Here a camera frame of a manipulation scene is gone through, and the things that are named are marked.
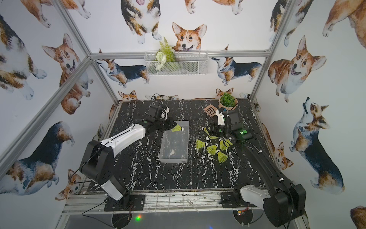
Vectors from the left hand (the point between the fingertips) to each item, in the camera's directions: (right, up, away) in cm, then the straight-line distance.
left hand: (179, 121), depth 88 cm
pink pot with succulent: (+34, +13, +15) cm, 39 cm away
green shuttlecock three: (+29, -15, +6) cm, 33 cm away
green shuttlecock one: (-1, -4, +3) cm, 5 cm away
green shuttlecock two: (+13, -15, +5) cm, 21 cm away
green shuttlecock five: (+26, -22, 0) cm, 34 cm away
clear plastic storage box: (-4, -16, +8) cm, 19 cm away
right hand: (+17, -2, -11) cm, 20 cm away
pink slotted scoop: (+23, +8, +27) cm, 37 cm away
